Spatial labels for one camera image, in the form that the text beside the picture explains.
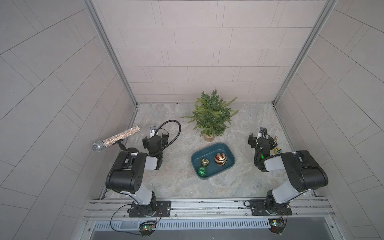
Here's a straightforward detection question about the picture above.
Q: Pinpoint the red gold striped ornament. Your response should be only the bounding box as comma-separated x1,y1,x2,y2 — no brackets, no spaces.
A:
215,153,228,166

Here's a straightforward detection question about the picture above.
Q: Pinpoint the small gold ball ornament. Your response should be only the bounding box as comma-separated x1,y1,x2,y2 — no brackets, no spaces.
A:
201,159,210,168

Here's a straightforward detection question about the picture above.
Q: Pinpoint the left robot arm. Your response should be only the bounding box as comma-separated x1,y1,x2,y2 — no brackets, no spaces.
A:
106,134,169,217

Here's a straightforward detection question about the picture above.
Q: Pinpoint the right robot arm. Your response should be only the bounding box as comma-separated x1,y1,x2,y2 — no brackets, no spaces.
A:
248,128,329,216

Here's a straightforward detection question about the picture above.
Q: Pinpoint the small green christmas tree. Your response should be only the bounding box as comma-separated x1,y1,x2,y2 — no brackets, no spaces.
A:
184,90,239,142

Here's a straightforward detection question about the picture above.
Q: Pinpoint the teal plastic tray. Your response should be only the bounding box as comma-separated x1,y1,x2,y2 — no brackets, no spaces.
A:
191,143,236,180

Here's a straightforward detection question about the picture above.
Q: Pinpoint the green glitter ball ornament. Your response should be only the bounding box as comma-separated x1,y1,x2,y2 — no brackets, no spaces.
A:
197,167,208,178

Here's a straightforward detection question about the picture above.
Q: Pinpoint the glitter microphone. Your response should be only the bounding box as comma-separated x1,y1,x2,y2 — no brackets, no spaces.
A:
92,126,141,152

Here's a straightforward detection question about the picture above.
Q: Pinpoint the right circuit board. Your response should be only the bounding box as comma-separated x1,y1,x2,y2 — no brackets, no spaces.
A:
269,219,286,234

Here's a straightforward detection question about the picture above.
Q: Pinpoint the circuit board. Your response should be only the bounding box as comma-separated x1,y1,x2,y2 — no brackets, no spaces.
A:
269,219,286,234
139,221,157,237

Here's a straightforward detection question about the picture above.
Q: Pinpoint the left circuit board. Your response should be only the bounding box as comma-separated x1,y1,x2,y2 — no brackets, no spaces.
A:
139,221,157,237

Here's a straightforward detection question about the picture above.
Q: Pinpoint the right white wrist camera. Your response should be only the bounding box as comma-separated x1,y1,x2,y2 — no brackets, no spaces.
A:
260,127,268,138

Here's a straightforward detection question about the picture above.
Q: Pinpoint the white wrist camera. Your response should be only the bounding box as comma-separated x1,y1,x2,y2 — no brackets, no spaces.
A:
150,126,157,137
260,127,268,138

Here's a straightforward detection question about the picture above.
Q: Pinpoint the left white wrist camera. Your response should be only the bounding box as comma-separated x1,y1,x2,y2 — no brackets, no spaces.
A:
150,126,157,137

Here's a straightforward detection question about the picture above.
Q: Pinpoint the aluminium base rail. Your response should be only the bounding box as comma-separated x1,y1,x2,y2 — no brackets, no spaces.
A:
82,197,335,233

